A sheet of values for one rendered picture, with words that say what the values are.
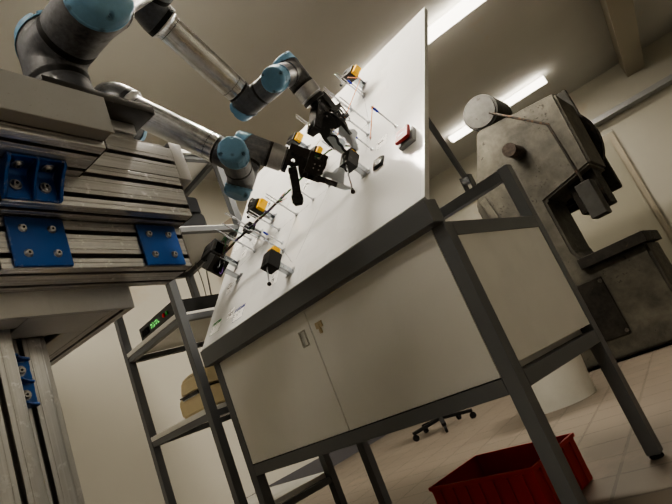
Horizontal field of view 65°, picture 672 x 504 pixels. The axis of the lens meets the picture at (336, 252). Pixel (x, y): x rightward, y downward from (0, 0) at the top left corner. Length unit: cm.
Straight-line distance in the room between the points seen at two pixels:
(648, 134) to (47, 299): 685
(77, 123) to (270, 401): 129
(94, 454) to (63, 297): 260
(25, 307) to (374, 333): 90
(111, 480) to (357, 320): 236
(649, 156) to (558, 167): 302
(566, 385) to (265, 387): 187
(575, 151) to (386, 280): 300
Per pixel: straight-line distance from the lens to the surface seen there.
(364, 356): 156
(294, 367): 178
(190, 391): 237
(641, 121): 731
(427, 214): 132
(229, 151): 135
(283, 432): 191
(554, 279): 174
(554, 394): 325
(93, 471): 356
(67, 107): 90
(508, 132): 446
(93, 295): 106
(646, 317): 420
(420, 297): 140
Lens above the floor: 50
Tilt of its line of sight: 15 degrees up
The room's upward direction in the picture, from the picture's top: 23 degrees counter-clockwise
